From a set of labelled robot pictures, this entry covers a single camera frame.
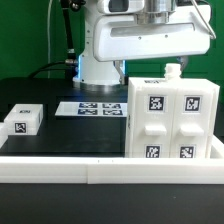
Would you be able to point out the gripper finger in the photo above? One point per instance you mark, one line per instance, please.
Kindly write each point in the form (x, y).
(183, 61)
(120, 67)

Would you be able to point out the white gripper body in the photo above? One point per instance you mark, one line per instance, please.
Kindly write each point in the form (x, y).
(132, 34)

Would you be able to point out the white cabinet door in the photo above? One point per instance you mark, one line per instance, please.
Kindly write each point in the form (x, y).
(193, 119)
(154, 121)

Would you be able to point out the white cabinet body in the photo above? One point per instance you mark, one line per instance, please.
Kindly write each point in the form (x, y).
(136, 84)

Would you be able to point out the white cabinet top block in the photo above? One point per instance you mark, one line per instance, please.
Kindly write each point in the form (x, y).
(24, 119)

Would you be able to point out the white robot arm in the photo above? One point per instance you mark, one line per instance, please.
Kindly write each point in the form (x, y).
(90, 73)

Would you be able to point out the white tag sheet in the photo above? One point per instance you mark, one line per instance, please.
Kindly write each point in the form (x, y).
(92, 109)

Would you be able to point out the white U-shaped fence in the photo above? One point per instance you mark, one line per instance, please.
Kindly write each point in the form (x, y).
(115, 170)

